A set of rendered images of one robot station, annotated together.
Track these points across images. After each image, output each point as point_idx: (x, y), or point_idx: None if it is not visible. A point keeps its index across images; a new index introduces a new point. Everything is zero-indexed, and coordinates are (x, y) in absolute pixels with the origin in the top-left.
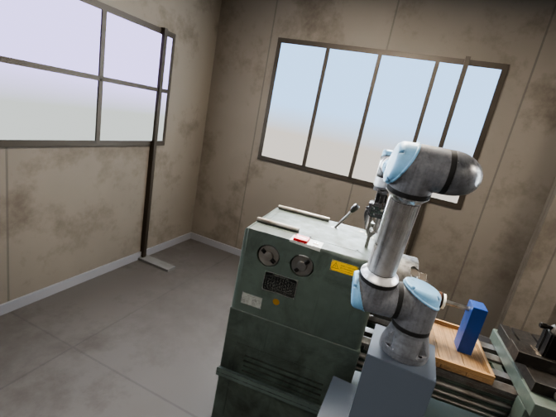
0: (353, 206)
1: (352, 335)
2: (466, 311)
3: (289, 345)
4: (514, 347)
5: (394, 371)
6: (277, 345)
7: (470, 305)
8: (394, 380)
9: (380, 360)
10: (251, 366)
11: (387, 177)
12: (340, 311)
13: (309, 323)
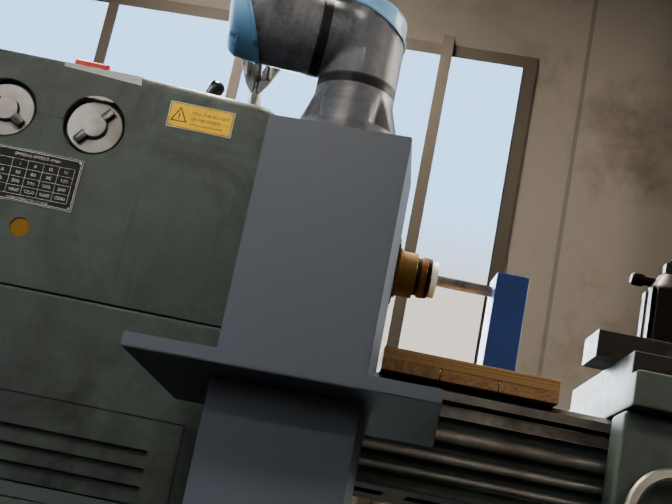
0: (212, 83)
1: (223, 289)
2: (487, 307)
3: (53, 347)
4: (592, 339)
5: (327, 138)
6: (15, 354)
7: (492, 283)
8: (329, 157)
9: (296, 120)
10: None
11: None
12: (192, 229)
13: (109, 275)
